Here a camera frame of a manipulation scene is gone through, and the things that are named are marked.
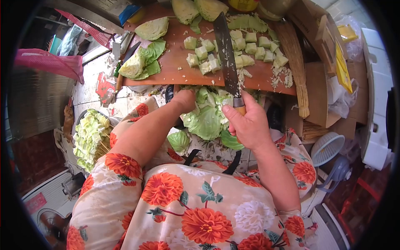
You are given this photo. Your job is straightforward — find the wooden handled cleaver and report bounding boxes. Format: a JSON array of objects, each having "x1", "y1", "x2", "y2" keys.
[{"x1": 213, "y1": 12, "x2": 248, "y2": 145}]

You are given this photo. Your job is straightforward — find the yellow container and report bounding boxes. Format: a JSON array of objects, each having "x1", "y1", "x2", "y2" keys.
[{"x1": 227, "y1": 0, "x2": 260, "y2": 13}]

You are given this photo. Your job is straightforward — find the small blue white fan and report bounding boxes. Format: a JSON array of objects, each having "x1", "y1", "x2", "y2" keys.
[{"x1": 311, "y1": 131, "x2": 353, "y2": 193}]

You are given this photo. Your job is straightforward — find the small wooden handled knife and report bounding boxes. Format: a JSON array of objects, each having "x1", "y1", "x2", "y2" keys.
[{"x1": 115, "y1": 41, "x2": 142, "y2": 92}]

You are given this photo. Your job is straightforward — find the person's left hand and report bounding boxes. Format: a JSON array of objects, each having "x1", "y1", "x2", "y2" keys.
[{"x1": 171, "y1": 89, "x2": 197, "y2": 115}]

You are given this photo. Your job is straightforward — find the pink mesh bag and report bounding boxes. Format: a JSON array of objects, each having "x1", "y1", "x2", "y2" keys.
[{"x1": 14, "y1": 48, "x2": 85, "y2": 85}]

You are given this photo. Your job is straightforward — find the loose green cabbage leaf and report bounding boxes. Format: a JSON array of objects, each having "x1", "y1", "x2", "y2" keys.
[{"x1": 167, "y1": 130, "x2": 191, "y2": 154}]

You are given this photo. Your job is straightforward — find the straw hand broom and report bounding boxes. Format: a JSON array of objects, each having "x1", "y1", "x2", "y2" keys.
[{"x1": 274, "y1": 19, "x2": 310, "y2": 119}]

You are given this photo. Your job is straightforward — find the flat green cabbage leaves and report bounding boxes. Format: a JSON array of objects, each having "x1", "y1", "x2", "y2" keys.
[{"x1": 227, "y1": 13, "x2": 270, "y2": 34}]

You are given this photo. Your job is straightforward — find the white plastic bag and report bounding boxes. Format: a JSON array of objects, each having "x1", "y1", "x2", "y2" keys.
[{"x1": 327, "y1": 76, "x2": 359, "y2": 119}]

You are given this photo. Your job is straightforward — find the person's body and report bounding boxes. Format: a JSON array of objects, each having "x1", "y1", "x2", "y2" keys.
[{"x1": 66, "y1": 149, "x2": 313, "y2": 250}]

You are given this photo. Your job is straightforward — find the cabbage chunk with green leaves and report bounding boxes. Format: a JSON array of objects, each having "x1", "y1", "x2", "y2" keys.
[{"x1": 118, "y1": 39, "x2": 167, "y2": 80}]

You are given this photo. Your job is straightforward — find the brown cardboard box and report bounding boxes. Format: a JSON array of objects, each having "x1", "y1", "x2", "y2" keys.
[{"x1": 286, "y1": 0, "x2": 369, "y2": 140}]

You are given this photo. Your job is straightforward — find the yellow packets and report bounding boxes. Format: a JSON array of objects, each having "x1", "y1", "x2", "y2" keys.
[{"x1": 334, "y1": 24, "x2": 359, "y2": 94}]

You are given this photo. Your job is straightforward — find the heap of cabbage scraps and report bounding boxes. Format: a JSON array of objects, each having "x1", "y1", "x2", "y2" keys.
[{"x1": 179, "y1": 85, "x2": 248, "y2": 152}]

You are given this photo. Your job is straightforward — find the small metal cleaver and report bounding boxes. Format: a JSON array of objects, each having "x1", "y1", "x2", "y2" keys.
[{"x1": 111, "y1": 41, "x2": 121, "y2": 62}]

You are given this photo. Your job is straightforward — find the red striped mesh bag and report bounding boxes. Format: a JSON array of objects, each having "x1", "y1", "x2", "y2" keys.
[{"x1": 55, "y1": 8, "x2": 114, "y2": 49}]

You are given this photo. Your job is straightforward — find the person's right hand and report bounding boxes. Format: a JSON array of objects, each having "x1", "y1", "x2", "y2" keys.
[{"x1": 221, "y1": 90, "x2": 274, "y2": 152}]

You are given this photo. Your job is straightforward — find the person's right thumb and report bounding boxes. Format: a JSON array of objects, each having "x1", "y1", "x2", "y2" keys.
[{"x1": 221, "y1": 105, "x2": 247, "y2": 126}]

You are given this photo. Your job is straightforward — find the white appliance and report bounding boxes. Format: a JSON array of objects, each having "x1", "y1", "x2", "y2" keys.
[{"x1": 360, "y1": 27, "x2": 395, "y2": 171}]

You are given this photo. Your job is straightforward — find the pile of cabbage skewers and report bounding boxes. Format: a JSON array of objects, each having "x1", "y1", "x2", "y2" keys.
[{"x1": 73, "y1": 108, "x2": 112, "y2": 173}]

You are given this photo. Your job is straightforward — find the pale cabbage wedge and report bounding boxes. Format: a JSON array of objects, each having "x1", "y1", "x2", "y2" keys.
[{"x1": 134, "y1": 16, "x2": 169, "y2": 41}]

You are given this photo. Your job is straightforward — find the large cabbage chunk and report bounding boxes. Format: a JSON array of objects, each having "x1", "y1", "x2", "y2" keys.
[
  {"x1": 171, "y1": 0, "x2": 200, "y2": 25},
  {"x1": 194, "y1": 0, "x2": 229, "y2": 22}
]

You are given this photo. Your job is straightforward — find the person's right index finger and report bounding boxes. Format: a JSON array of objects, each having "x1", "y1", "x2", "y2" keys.
[{"x1": 241, "y1": 90, "x2": 262, "y2": 110}]

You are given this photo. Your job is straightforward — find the pile of diced cabbage pieces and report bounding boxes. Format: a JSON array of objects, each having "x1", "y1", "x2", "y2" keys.
[{"x1": 184, "y1": 29, "x2": 290, "y2": 76}]

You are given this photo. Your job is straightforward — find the brown wooden cutting board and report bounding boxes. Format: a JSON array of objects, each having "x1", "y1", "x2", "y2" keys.
[{"x1": 122, "y1": 2, "x2": 297, "y2": 96}]

